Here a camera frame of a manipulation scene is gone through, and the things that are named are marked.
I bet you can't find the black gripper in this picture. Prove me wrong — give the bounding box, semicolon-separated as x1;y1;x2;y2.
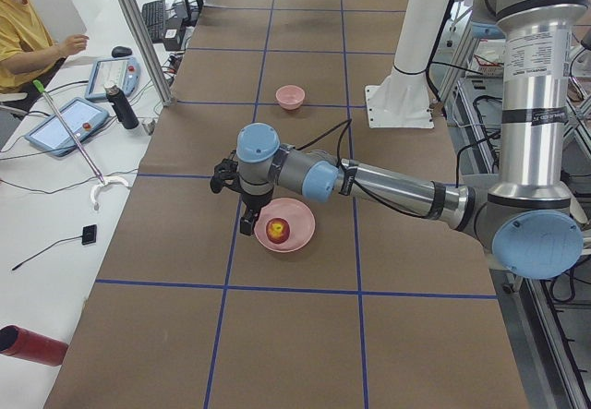
239;182;273;236

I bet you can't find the pink bowl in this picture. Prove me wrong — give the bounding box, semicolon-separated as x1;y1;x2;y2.
275;85;306;111

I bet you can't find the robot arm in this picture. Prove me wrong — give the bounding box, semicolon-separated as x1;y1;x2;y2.
233;0;589;280

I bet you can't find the red yellow apple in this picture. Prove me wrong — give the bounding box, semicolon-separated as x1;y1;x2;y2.
265;217;291;245

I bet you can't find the pink plate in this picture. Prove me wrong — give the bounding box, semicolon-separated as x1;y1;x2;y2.
255;198;316;253

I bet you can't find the reacher stick with white claw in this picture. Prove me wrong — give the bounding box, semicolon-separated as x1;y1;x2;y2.
33;79;131;211

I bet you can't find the small black square device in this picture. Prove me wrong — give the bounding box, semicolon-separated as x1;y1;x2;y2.
81;224;98;246

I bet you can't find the brown paper table mat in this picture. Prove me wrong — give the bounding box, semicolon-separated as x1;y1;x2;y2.
46;0;528;408

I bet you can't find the black water bottle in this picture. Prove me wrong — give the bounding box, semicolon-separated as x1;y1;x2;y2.
104;81;139;130

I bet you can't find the far teach pendant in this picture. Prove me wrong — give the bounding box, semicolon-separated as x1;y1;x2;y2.
84;56;140;102

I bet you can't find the teach pendant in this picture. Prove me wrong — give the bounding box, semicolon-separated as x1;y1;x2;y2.
84;56;140;102
23;97;110;159

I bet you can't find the near teach pendant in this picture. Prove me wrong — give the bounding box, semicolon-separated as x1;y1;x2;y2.
23;97;110;159

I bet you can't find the black computer mouse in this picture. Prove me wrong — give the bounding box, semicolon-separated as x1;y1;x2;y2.
111;46;133;58

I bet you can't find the black keyboard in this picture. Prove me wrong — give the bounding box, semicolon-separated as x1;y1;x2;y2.
141;0;166;43

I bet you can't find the red cylinder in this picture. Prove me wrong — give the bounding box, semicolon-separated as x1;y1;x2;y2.
1;325;68;367

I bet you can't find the person in yellow shirt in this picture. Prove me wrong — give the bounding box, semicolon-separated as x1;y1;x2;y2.
1;0;89;94

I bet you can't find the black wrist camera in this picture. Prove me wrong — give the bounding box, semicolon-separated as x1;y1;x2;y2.
210;150;242;194

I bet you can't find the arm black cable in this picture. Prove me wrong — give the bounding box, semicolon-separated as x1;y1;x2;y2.
295;118;444;219

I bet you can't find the metal clamp bracket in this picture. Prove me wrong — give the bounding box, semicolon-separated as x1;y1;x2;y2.
141;118;157;136

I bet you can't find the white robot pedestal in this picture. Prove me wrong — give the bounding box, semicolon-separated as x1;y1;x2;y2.
365;0;452;129

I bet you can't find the aluminium frame post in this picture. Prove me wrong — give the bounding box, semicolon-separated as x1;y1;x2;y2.
118;0;173;107

